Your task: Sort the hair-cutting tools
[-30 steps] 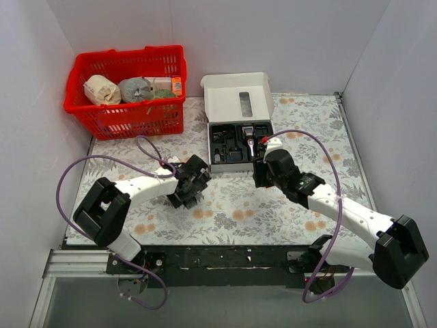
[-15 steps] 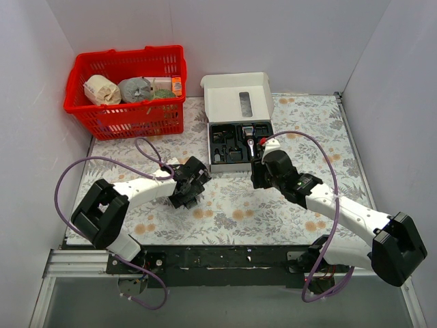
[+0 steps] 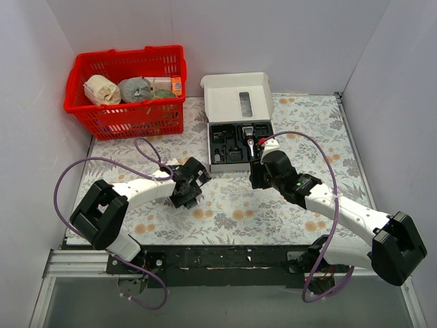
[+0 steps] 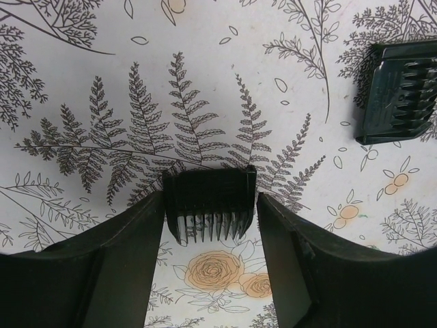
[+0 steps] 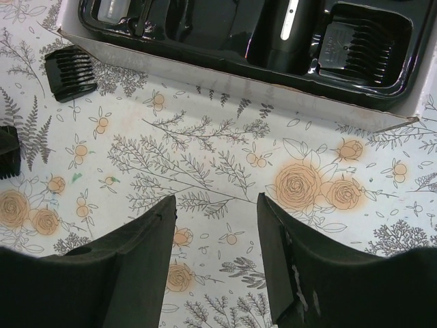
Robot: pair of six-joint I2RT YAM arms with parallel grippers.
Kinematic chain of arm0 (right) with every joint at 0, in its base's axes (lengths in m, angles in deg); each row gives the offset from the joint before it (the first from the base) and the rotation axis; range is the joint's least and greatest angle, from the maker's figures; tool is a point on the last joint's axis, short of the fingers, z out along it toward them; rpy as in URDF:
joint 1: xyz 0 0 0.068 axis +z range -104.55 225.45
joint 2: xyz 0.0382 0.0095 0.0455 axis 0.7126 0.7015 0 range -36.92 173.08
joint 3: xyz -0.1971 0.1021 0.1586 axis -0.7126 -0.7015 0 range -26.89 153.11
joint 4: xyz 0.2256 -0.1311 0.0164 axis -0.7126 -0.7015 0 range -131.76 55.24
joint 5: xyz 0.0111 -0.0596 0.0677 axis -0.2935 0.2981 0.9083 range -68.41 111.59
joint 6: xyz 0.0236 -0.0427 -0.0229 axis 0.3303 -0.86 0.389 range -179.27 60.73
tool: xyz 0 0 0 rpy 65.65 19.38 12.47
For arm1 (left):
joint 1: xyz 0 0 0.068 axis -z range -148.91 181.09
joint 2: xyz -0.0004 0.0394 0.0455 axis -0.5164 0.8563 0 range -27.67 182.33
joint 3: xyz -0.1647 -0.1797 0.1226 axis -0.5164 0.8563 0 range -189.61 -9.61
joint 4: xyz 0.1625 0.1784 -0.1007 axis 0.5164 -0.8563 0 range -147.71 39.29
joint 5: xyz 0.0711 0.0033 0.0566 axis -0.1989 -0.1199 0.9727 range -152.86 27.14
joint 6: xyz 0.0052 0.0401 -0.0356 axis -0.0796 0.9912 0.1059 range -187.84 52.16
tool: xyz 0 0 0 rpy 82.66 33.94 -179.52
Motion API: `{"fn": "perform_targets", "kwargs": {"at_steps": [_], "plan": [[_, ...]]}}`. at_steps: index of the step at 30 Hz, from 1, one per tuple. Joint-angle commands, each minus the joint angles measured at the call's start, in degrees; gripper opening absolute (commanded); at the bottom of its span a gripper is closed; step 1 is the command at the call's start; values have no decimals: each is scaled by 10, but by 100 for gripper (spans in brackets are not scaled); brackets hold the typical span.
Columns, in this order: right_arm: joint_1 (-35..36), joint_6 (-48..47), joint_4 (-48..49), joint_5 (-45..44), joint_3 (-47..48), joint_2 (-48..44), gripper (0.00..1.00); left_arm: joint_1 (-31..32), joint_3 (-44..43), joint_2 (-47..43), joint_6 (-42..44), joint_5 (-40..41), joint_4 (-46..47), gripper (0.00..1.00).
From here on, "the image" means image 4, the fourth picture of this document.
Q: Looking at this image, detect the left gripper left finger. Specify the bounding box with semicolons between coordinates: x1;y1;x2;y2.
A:
1;192;165;327

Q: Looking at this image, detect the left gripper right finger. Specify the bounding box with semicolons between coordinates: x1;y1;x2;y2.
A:
257;193;436;327

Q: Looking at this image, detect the black comb guard large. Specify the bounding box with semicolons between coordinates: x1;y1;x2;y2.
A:
162;165;257;245

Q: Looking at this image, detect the floral table mat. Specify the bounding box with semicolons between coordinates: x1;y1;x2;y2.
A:
0;0;437;328

